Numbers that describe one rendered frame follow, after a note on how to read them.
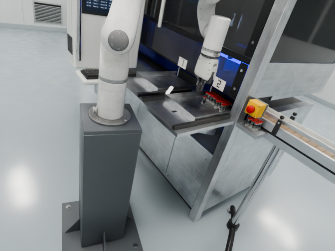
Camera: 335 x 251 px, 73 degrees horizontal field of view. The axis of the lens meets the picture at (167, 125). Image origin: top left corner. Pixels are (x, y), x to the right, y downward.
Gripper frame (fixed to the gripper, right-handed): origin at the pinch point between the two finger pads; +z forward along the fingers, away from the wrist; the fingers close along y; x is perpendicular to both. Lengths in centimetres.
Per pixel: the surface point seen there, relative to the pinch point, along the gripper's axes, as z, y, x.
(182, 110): 14.7, 3.9, 3.2
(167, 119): 16.7, 1.6, 14.2
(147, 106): 16.7, 15.6, 17.0
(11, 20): 89, 544, 31
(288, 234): 105, -56, -86
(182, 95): 15.1, 19.9, -9.3
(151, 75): 16, 54, -9
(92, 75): 22, 71, 26
